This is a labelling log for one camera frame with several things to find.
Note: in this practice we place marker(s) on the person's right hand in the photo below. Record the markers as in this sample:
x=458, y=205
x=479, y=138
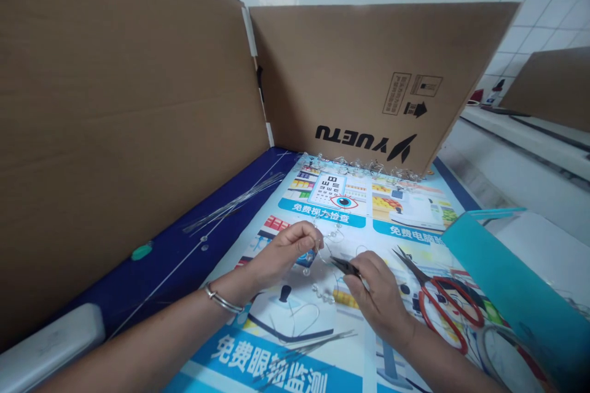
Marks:
x=374, y=280

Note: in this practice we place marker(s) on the person's left hand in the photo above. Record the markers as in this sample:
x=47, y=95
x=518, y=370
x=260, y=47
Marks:
x=281, y=256

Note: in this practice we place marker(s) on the person's left fingers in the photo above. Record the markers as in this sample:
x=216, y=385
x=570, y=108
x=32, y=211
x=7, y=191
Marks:
x=309, y=237

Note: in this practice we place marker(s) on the person's right fingers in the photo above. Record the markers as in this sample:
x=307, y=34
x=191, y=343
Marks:
x=362, y=273

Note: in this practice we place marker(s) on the black pliers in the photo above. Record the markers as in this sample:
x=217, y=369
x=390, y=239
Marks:
x=350, y=268

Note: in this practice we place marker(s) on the colourful printed poster mat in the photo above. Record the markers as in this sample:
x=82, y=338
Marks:
x=322, y=273

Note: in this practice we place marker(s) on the row of clear bead ornaments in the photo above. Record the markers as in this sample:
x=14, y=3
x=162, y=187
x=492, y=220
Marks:
x=364, y=169

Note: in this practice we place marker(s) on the teal plastic box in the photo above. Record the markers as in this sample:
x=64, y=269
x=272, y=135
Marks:
x=521, y=282

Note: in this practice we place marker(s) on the printed cardboard panel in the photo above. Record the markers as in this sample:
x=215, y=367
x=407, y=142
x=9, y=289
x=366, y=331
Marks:
x=368, y=84

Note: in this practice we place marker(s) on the green round cap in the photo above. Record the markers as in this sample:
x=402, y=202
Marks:
x=142, y=251

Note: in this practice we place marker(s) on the large plain cardboard panel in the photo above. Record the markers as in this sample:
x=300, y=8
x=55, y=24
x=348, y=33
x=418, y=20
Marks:
x=124, y=135

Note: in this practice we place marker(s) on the small cardboard panel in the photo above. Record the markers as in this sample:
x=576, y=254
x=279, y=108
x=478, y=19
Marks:
x=548, y=86

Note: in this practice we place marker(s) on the white plastic block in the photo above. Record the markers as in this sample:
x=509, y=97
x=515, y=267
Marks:
x=48, y=347

